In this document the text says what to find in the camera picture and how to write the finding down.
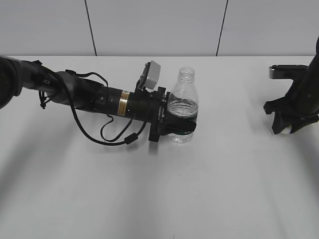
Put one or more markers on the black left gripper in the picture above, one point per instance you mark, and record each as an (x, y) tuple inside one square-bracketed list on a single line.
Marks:
[(151, 107)]

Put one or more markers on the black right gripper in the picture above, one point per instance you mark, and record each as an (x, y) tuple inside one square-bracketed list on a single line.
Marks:
[(299, 107)]

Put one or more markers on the white green bottle cap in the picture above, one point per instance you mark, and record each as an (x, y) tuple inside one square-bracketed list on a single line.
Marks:
[(287, 130)]

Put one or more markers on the clear water bottle green label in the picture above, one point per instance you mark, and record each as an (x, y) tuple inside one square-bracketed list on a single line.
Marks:
[(183, 101)]

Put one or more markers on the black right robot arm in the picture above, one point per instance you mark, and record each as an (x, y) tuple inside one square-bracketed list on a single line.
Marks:
[(312, 72)]

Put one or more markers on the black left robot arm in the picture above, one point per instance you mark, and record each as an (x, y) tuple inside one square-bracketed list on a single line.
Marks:
[(79, 93)]

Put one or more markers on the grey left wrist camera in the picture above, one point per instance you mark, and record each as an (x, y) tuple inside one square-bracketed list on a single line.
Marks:
[(150, 76)]

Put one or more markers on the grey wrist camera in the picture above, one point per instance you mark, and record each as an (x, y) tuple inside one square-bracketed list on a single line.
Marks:
[(150, 76), (286, 71)]

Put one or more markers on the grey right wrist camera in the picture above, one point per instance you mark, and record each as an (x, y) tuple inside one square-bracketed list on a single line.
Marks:
[(286, 71)]

